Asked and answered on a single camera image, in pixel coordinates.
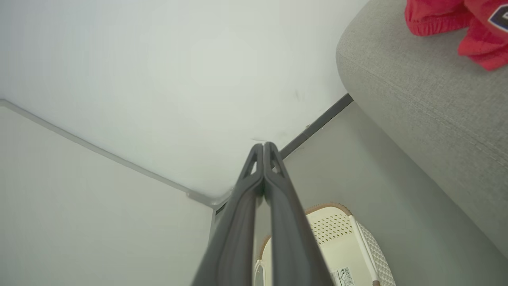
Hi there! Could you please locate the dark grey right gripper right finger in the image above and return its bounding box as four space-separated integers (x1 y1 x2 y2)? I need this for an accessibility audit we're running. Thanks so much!
263 142 334 286

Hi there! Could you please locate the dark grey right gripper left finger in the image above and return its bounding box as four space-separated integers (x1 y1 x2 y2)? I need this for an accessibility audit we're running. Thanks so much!
192 143 265 286

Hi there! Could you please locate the red Bulls print garment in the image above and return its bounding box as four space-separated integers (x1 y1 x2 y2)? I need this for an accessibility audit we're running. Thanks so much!
404 0 508 71

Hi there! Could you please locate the white perforated laundry basket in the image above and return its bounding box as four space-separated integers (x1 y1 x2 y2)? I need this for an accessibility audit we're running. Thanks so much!
254 203 396 286

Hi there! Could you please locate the white barcode label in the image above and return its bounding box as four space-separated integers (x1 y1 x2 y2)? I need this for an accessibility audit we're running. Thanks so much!
330 267 356 286

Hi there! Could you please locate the black baseboard strip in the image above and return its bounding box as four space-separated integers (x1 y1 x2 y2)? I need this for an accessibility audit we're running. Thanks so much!
279 93 354 159

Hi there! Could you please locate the grey fabric sofa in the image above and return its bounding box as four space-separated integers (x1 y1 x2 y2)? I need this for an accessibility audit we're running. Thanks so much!
336 0 508 259

